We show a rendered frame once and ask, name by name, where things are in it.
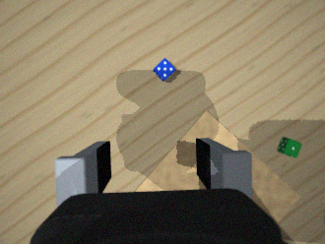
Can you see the blue die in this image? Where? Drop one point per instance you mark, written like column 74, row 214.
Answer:
column 164, row 69

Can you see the tan mat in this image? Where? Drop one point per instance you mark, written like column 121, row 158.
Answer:
column 178, row 169

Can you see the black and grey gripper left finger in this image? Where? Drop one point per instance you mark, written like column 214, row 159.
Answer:
column 85, row 172

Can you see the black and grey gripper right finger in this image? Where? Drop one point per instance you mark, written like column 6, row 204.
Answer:
column 220, row 167

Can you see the green die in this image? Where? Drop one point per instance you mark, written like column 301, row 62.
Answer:
column 289, row 147

